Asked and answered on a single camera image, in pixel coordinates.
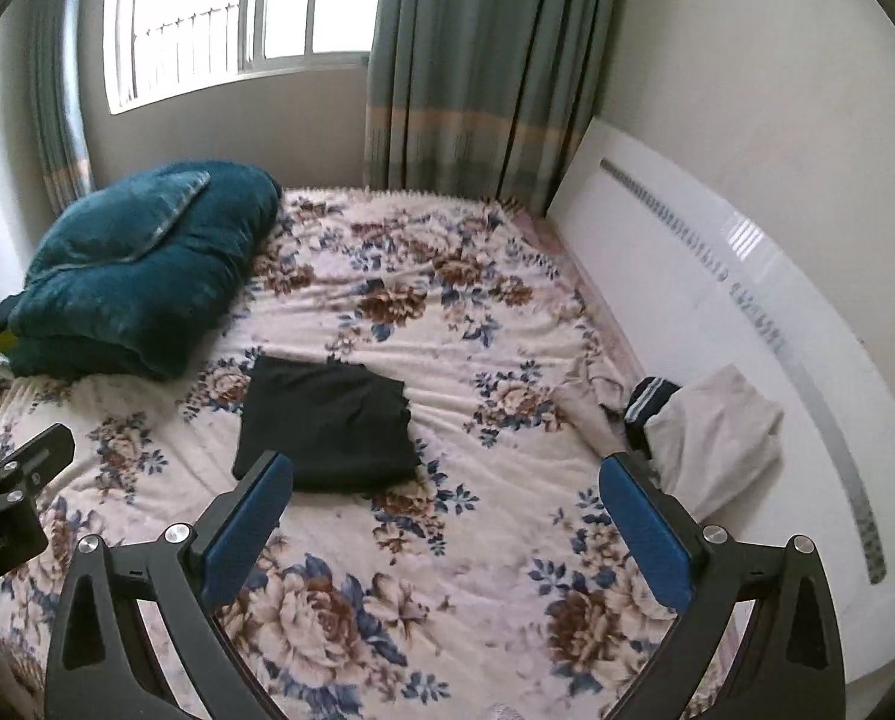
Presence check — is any beige garment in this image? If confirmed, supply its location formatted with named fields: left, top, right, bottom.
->
left=642, top=364, right=786, bottom=522

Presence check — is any window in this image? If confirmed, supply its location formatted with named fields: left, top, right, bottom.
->
left=103, top=0, right=389, bottom=117

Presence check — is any floral fleece blanket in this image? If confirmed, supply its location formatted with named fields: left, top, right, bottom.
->
left=0, top=187, right=726, bottom=720

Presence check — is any black white striped garment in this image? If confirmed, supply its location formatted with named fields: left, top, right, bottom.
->
left=623, top=376, right=681, bottom=458

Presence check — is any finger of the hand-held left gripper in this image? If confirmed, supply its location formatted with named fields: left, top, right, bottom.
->
left=0, top=424, right=75, bottom=512

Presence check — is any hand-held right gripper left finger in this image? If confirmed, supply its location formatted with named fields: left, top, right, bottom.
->
left=44, top=450, right=295, bottom=720

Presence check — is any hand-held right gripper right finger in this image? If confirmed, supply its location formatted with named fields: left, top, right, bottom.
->
left=599, top=452, right=848, bottom=720

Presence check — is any dark teal quilt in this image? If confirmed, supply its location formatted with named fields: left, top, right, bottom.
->
left=0, top=160, right=284, bottom=382

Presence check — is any white headboard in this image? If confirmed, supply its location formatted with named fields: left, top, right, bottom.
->
left=548, top=120, right=895, bottom=683

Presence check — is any grey-green curtain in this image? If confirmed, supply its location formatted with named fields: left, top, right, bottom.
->
left=365, top=0, right=629, bottom=218
left=28, top=0, right=95, bottom=218

